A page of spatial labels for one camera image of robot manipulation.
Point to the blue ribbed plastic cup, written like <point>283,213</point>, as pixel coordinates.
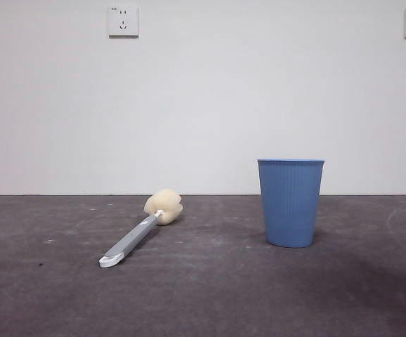
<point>291,203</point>

